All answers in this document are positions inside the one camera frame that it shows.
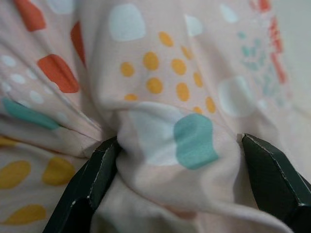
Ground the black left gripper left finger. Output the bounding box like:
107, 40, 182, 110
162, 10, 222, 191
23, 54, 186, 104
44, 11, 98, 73
43, 135, 121, 233

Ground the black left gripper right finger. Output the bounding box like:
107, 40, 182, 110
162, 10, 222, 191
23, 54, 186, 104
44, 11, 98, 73
240, 133, 311, 233

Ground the pink patterned pillow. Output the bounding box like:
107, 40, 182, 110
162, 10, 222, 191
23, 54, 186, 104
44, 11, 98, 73
0, 0, 307, 233

